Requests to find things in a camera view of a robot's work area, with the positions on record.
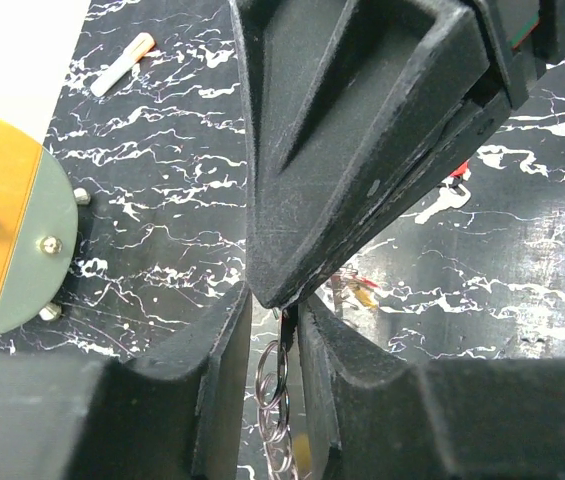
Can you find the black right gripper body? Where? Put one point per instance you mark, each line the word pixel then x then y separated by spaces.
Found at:
pixel 522 38

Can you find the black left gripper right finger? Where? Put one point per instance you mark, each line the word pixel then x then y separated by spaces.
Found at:
pixel 371 415

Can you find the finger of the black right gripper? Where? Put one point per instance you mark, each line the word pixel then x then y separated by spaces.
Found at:
pixel 341 100
pixel 412 200

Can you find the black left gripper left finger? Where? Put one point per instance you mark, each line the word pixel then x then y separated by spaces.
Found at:
pixel 174 412

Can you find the yellow key tag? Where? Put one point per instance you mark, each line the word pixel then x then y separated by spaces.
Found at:
pixel 347 285

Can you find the orange and grey marker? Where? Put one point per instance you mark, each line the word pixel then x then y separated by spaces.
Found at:
pixel 130 56

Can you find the round three-colour drawer cabinet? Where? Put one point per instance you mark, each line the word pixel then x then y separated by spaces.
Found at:
pixel 38 228

